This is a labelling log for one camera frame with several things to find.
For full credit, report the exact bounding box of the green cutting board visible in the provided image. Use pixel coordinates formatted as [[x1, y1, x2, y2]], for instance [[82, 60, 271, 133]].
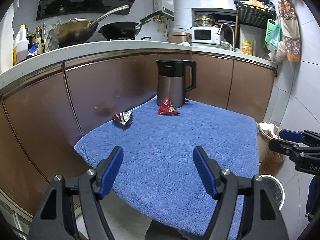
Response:
[[265, 18, 281, 51]]

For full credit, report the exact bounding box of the brass wok with handle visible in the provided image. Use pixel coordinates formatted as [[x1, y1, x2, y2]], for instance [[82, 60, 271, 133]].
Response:
[[58, 4, 130, 47]]

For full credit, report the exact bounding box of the brown rice cooker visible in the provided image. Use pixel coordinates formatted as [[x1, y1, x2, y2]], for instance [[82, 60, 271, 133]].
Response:
[[167, 31, 192, 44]]

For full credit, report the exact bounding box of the black wall dish rack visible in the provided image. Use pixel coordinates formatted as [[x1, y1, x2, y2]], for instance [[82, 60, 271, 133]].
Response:
[[233, 0, 276, 29]]

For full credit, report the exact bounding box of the steel pot with lid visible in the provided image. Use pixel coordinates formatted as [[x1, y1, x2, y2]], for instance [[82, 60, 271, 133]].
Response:
[[194, 14, 215, 27]]

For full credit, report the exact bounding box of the brown patterned hanging apron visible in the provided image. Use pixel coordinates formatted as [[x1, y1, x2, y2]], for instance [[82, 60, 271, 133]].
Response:
[[278, 0, 301, 63]]

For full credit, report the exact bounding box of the red snack bag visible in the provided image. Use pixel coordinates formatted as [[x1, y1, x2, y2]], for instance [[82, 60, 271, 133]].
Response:
[[157, 97, 180, 115]]

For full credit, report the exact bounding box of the white microwave oven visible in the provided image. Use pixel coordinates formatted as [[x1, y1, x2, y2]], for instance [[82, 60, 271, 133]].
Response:
[[191, 27, 224, 45]]

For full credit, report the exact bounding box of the chrome kitchen faucet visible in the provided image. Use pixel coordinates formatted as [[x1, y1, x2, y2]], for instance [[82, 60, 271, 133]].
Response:
[[217, 23, 235, 51]]

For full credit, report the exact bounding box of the brown black electric kettle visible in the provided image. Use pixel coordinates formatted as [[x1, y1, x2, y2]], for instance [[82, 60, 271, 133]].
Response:
[[156, 59, 197, 108]]

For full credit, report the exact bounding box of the yellow detergent bottle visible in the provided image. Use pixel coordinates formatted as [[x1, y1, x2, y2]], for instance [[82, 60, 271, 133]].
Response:
[[241, 38, 254, 55]]

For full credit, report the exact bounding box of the white water heater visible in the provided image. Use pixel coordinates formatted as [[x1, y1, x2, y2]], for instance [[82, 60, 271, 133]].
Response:
[[153, 0, 175, 21]]

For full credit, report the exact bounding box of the black frying pan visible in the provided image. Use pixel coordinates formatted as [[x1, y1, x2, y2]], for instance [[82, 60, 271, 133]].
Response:
[[98, 11, 163, 40]]

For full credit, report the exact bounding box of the white rimmed trash bin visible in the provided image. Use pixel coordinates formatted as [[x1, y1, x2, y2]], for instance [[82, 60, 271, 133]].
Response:
[[261, 174, 285, 210]]

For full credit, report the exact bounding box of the dark red silver snack wrapper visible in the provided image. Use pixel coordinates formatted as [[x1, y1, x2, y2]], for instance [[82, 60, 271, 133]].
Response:
[[112, 111, 133, 126]]

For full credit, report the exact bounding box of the blue terry towel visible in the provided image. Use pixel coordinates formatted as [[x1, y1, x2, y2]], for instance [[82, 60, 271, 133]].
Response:
[[74, 100, 259, 239]]

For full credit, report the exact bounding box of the white oil jug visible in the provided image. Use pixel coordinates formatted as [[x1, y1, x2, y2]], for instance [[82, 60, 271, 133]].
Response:
[[12, 24, 29, 65]]

